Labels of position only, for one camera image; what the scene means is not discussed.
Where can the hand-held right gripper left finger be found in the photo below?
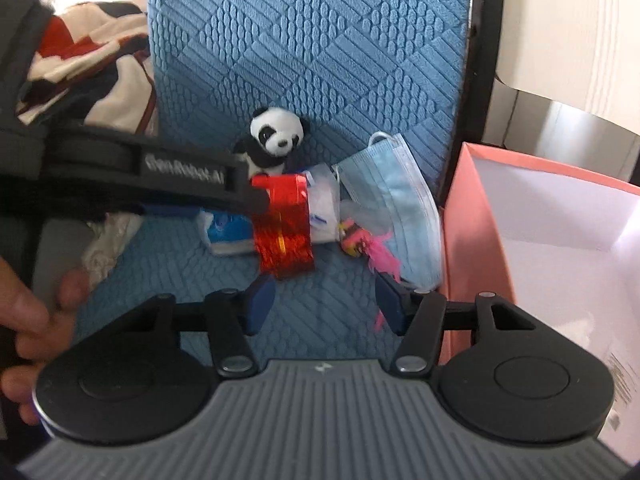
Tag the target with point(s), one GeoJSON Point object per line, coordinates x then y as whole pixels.
{"type": "Point", "coordinates": [260, 305]}

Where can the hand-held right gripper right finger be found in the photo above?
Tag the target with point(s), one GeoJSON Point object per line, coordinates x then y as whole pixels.
{"type": "Point", "coordinates": [391, 305]}

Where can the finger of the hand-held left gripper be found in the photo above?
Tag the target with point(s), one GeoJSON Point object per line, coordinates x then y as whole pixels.
{"type": "Point", "coordinates": [250, 197]}

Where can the cartoon print tissue packet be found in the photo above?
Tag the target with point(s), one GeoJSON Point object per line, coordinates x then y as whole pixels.
{"type": "Point", "coordinates": [230, 232]}

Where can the red foil packet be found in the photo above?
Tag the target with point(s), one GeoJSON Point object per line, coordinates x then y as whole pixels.
{"type": "Point", "coordinates": [282, 240]}

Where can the blue face mask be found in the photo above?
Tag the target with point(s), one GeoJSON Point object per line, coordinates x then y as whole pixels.
{"type": "Point", "coordinates": [395, 195]}

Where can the pink cardboard box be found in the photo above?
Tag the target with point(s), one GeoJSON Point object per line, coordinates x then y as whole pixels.
{"type": "Point", "coordinates": [550, 210]}

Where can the person's left hand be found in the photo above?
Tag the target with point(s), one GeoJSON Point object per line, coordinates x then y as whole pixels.
{"type": "Point", "coordinates": [30, 320]}

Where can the panda plush toy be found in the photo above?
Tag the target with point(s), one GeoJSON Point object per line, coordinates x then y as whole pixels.
{"type": "Point", "coordinates": [272, 135]}

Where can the clear plastic packet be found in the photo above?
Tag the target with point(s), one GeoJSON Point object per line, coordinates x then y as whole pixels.
{"type": "Point", "coordinates": [322, 205]}

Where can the yellow pink feather toy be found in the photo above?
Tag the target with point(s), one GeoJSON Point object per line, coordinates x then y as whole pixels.
{"type": "Point", "coordinates": [352, 237]}

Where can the floral lace cloth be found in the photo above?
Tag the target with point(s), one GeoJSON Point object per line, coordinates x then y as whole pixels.
{"type": "Point", "coordinates": [112, 245]}

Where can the cream black red blanket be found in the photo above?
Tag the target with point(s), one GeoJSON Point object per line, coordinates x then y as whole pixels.
{"type": "Point", "coordinates": [115, 85]}

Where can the blue textured seat cover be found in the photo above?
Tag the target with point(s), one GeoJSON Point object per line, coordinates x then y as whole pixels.
{"type": "Point", "coordinates": [325, 60]}

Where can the black chair frame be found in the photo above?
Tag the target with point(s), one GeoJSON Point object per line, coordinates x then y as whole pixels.
{"type": "Point", "coordinates": [482, 35]}

